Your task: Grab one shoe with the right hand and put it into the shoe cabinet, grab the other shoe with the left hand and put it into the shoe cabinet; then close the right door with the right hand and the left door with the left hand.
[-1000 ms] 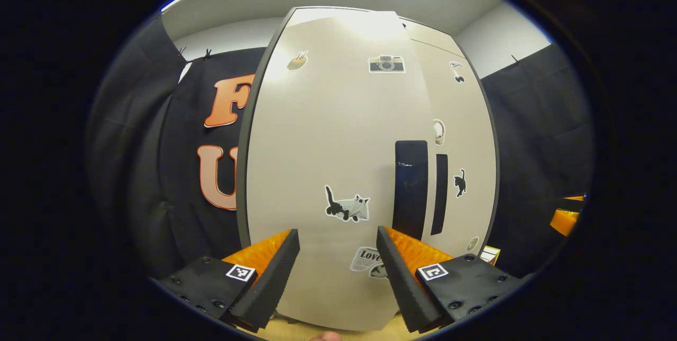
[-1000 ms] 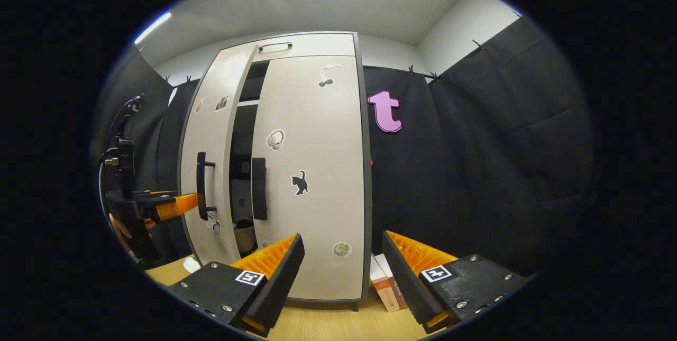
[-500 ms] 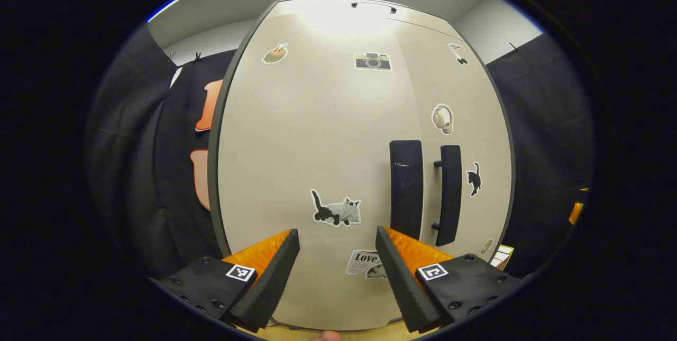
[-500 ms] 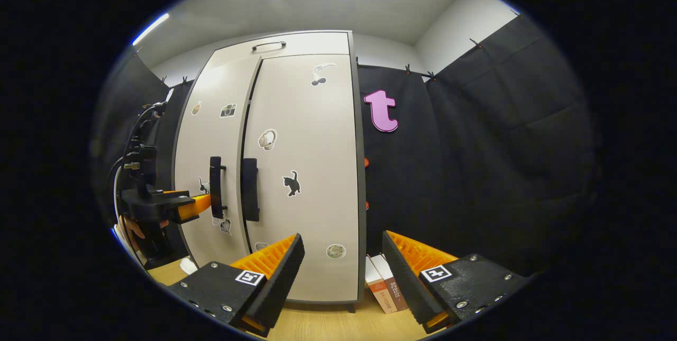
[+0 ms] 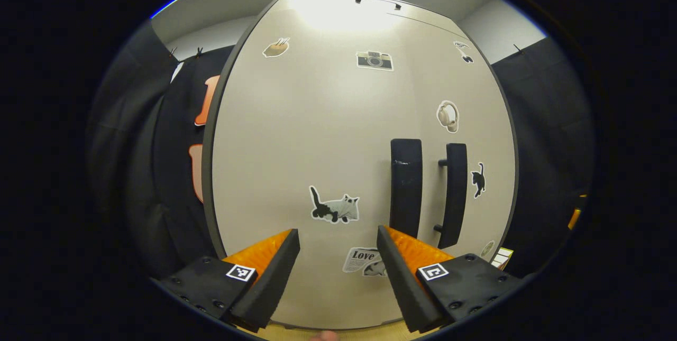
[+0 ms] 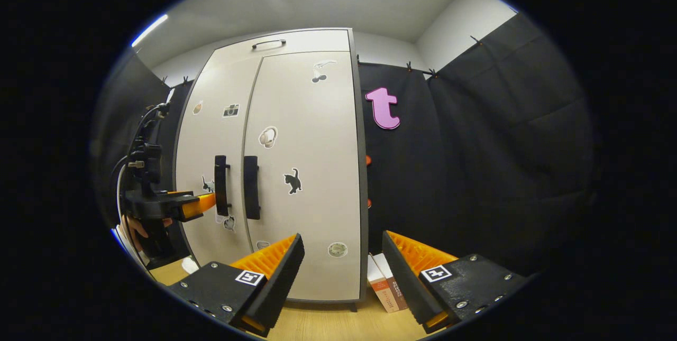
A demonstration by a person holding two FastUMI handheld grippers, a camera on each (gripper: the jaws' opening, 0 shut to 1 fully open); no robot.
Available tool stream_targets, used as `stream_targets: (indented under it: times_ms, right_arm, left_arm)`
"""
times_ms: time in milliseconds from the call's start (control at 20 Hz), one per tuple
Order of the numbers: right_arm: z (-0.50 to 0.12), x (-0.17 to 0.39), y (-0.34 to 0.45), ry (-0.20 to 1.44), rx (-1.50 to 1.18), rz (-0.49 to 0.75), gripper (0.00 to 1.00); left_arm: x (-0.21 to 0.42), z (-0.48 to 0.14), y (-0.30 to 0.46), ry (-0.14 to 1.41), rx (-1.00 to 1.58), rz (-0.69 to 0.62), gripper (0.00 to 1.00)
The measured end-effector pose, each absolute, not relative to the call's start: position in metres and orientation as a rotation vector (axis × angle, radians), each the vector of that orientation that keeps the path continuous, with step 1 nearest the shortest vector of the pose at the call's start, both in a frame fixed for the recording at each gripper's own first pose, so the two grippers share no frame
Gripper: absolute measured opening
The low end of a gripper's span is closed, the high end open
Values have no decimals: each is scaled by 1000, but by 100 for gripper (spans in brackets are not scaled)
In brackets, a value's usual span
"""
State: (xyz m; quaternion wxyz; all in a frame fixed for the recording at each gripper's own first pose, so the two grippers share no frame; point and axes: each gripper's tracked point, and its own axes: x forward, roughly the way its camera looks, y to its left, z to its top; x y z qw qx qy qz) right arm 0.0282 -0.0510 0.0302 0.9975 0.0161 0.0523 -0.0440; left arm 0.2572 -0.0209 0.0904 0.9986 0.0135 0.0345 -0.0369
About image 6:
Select white cabinet drawer front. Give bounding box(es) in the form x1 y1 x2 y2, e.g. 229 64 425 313
212 29 352 57

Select white cable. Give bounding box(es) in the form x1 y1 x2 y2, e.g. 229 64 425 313
115 164 130 225

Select black backdrop cloth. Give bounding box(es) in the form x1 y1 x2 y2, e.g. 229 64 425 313
357 11 596 278
90 50 194 273

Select white door with headphone sticker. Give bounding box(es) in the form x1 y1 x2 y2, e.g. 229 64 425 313
242 50 363 302

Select white grey shoe cabinet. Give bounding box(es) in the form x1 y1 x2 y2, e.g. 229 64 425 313
173 27 370 312

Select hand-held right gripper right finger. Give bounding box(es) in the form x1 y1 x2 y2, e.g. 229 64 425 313
381 231 530 334

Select ceiling light panel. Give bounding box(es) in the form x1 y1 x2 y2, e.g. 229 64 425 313
131 13 169 48

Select black door handle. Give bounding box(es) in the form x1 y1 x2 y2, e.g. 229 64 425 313
243 155 261 220
214 155 232 217

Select brown cardboard box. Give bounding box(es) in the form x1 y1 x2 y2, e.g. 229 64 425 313
368 253 409 314

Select black cable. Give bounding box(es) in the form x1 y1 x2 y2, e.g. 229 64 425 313
130 103 171 146

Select white door with phone sticker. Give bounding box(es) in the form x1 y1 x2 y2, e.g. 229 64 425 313
175 54 263 278

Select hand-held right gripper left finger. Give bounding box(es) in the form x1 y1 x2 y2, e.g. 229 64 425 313
168 233 306 338

